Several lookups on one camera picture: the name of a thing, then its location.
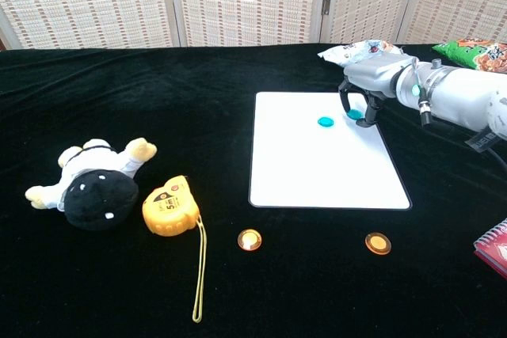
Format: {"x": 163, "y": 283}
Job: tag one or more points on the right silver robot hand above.
{"x": 372, "y": 74}

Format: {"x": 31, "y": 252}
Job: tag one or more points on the teal disc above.
{"x": 353, "y": 114}
{"x": 325, "y": 121}

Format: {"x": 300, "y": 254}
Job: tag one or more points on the orange disc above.
{"x": 249, "y": 240}
{"x": 378, "y": 243}

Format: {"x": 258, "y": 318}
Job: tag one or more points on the white rectangular board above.
{"x": 317, "y": 164}

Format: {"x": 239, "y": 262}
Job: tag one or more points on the white crumpled snack bag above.
{"x": 348, "y": 53}

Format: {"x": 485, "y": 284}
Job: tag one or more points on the metal screen hinge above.
{"x": 325, "y": 4}

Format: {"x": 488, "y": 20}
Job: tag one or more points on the green snack bag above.
{"x": 475, "y": 55}

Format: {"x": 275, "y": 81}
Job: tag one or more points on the red spiral notebook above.
{"x": 497, "y": 249}

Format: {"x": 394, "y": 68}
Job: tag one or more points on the black velvet tablecloth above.
{"x": 158, "y": 108}

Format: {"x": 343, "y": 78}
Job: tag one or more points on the yellow tape measure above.
{"x": 168, "y": 209}

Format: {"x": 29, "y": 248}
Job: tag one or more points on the white and black plush toy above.
{"x": 99, "y": 199}

